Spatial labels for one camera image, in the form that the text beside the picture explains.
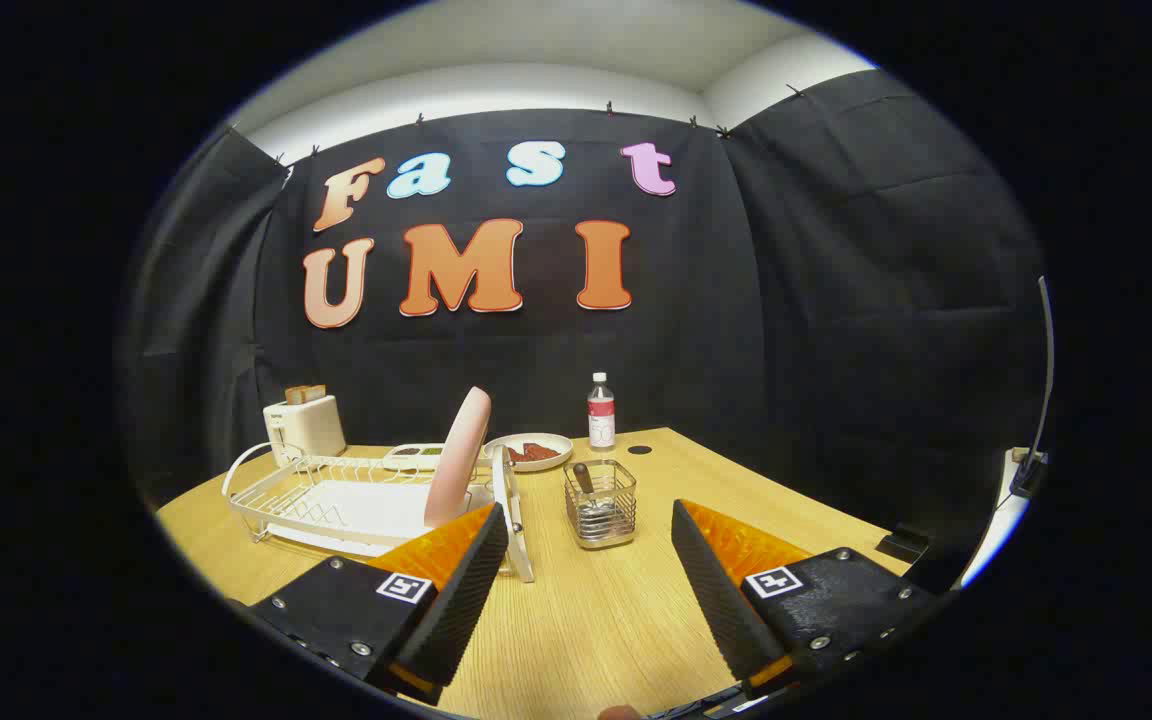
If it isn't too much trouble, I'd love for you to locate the spoon with dark handle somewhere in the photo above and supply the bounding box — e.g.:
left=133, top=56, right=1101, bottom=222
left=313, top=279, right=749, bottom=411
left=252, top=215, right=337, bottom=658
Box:
left=572, top=461, right=617, bottom=526

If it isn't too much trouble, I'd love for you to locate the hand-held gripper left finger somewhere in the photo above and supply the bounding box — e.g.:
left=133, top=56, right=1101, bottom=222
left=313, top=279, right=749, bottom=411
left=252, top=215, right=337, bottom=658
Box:
left=248, top=502, right=510, bottom=706

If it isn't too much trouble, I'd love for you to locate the small black block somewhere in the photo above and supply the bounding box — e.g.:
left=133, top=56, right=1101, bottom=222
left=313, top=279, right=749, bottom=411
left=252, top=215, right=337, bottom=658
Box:
left=876, top=527, right=930, bottom=563

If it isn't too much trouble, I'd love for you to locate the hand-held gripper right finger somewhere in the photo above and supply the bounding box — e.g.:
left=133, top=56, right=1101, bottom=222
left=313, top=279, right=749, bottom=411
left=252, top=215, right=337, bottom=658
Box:
left=671, top=498, right=937, bottom=701

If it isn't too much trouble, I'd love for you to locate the clear bottle with red label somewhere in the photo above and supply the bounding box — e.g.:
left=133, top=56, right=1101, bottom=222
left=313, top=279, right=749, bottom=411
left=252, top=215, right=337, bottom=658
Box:
left=588, top=373, right=616, bottom=452

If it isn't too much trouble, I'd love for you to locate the metal wire basket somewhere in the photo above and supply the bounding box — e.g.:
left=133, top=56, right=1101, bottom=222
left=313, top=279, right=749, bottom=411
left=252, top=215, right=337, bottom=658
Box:
left=563, top=459, right=638, bottom=551

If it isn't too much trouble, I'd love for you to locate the white plate with meat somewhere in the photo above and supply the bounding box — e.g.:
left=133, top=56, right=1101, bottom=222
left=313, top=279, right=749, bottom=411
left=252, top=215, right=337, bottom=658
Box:
left=484, top=433, right=574, bottom=473

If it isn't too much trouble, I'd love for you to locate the white divided tray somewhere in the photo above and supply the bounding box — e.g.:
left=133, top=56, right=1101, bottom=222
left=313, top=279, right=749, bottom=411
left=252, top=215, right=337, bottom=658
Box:
left=382, top=443, right=447, bottom=472

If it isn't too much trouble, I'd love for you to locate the small dark device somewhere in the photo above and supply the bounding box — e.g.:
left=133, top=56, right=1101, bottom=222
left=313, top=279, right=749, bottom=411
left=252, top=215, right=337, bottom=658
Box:
left=1009, top=450, right=1049, bottom=499

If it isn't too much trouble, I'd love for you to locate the pink plate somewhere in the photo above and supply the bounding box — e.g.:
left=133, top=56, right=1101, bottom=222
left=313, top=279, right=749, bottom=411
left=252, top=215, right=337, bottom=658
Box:
left=424, top=387, right=492, bottom=529

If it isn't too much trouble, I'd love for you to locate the white wire dish rack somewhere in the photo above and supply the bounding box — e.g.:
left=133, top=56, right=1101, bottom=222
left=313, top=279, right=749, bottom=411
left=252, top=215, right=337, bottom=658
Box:
left=222, top=440, right=535, bottom=583

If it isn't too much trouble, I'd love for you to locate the white toaster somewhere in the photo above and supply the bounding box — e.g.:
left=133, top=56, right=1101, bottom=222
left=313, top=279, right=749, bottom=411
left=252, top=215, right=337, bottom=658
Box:
left=263, top=395, right=347, bottom=468

